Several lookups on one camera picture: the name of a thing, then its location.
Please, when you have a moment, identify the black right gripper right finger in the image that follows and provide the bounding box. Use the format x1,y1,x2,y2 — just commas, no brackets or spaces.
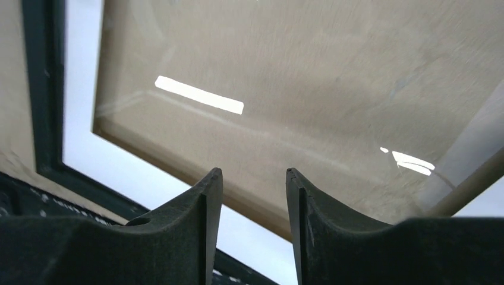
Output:
286,168,503,284

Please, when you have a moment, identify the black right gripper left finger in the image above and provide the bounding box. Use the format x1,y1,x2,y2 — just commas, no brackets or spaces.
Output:
1,168,223,284

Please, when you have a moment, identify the black picture frame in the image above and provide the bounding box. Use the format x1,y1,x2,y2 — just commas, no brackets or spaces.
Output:
21,1,270,284

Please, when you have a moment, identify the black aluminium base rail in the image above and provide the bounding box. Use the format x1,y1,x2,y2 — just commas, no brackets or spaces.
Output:
1,173,118,226

